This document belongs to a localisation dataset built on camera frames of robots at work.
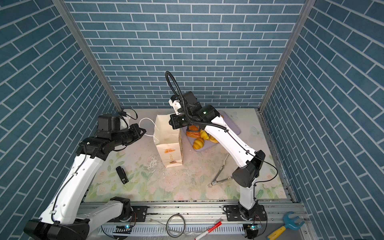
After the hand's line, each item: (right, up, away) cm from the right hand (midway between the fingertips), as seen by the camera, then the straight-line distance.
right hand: (167, 120), depth 71 cm
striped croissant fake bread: (+18, -9, +26) cm, 34 cm away
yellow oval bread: (+24, -12, +28) cm, 39 cm away
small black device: (-29, -31, +14) cm, 45 cm away
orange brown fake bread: (+11, -9, +31) cm, 35 cm away
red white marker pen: (+24, -50, 0) cm, 55 cm away
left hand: (-10, -4, 0) cm, 11 cm away
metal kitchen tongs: (+24, -35, +14) cm, 45 cm away
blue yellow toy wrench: (+58, -49, -1) cm, 76 cm away
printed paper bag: (-6, -14, +29) cm, 32 cm away
